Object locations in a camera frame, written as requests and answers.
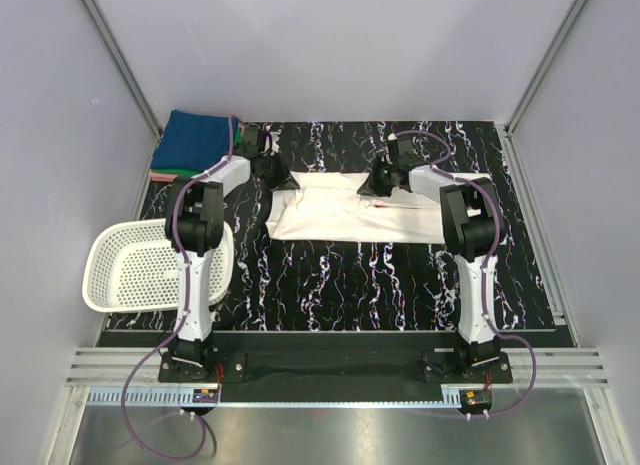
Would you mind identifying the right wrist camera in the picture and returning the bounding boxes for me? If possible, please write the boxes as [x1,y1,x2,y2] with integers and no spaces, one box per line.
[387,134,425,168]

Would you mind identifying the white Coca-Cola print t-shirt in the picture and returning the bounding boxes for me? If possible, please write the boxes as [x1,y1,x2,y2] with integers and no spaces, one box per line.
[264,169,507,246]

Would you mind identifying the white perforated plastic basket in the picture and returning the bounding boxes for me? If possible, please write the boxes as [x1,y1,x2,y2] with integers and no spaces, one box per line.
[81,218,235,314]

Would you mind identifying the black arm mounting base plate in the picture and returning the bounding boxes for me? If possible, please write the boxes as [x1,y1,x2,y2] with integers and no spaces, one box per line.
[159,331,513,385]

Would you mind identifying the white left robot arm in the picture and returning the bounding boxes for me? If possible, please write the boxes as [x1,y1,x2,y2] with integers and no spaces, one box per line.
[159,152,299,383]

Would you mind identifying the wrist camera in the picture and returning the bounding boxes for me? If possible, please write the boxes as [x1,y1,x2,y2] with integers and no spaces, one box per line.
[235,126,276,159]
[387,134,425,168]

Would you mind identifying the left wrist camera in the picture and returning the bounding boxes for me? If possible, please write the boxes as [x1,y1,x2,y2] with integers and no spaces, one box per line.
[235,126,276,159]

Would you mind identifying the white slotted cable duct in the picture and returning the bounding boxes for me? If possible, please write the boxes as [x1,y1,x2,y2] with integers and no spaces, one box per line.
[87,387,221,407]

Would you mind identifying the folded green t-shirt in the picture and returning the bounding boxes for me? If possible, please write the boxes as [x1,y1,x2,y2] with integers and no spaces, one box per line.
[153,131,229,177]

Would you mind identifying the aluminium frame post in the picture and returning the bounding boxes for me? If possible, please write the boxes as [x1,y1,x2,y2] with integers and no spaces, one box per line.
[79,0,163,140]
[504,0,591,137]

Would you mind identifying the left aluminium frame post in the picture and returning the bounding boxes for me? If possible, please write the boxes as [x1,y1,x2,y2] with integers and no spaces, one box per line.
[79,0,163,140]

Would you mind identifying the folded pink t-shirt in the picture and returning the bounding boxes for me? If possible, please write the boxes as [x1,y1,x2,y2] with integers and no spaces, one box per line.
[148,125,246,183]

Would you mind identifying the right aluminium frame post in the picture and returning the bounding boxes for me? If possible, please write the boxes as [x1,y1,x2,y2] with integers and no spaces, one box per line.
[504,0,591,137]

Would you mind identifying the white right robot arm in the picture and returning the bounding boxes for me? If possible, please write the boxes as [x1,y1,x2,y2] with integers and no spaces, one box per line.
[358,157,505,379]

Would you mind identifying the folded blue t-shirt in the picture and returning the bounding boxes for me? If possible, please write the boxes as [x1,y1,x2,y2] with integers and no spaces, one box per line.
[151,110,240,172]

